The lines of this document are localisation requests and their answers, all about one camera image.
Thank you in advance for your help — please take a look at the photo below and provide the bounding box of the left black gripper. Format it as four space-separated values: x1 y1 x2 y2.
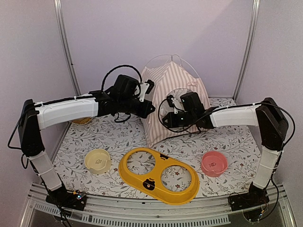
119 96 156 119

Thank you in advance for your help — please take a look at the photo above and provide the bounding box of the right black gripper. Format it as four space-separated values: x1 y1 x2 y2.
161 111 196 128

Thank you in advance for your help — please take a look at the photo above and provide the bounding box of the pink striped pet tent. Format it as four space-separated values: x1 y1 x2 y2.
141 61 210 147

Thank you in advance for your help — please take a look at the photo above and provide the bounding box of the white tent pole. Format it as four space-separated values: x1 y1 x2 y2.
145 54 200 79

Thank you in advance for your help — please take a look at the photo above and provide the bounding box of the pink pet bowl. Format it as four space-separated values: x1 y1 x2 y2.
201 151 228 177

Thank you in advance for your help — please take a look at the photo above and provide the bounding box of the yellow double bowl holder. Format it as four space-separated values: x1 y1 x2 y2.
118 148 200 205

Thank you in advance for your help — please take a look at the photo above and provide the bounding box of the cream pet bowl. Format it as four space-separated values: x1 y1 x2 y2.
84 148 112 175

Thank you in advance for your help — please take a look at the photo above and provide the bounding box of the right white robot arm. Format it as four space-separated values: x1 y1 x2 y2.
158 92 291 206

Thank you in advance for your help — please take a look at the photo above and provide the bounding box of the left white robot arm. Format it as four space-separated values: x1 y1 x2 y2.
13 75 155 205

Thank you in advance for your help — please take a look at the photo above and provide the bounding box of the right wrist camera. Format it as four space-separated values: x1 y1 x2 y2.
166 95 180 114

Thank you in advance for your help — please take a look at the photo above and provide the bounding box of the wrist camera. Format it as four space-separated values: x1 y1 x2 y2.
138 79 155 102
166 95 180 114

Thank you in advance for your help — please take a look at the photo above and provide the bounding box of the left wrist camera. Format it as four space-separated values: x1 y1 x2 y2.
138 79 155 102

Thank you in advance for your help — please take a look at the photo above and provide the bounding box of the left aluminium frame post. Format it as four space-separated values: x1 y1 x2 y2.
53 0 81 96

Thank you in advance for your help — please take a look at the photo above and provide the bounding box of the aluminium frame post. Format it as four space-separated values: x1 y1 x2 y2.
232 0 260 102
53 0 81 96

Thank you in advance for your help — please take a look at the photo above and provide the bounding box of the front aluminium rail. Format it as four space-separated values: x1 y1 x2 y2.
21 182 296 227

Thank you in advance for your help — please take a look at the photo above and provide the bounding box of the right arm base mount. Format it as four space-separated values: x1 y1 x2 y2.
228 184 269 211

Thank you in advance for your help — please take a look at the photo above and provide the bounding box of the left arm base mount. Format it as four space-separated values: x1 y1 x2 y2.
45 184 87 211

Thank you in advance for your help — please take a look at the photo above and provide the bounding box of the right aluminium frame post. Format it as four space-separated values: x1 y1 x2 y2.
232 0 260 102

